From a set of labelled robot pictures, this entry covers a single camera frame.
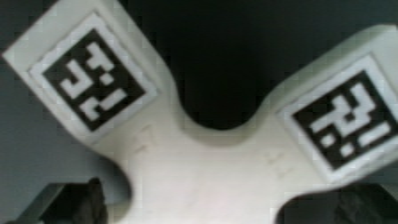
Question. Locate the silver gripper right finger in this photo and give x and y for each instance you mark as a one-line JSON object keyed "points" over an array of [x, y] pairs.
{"points": [[361, 204]]}

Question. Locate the white cross-shaped table base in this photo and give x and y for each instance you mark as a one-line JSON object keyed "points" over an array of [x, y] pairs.
{"points": [[212, 177]]}

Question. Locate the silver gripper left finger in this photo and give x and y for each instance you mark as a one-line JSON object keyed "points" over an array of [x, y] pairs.
{"points": [[68, 204]]}

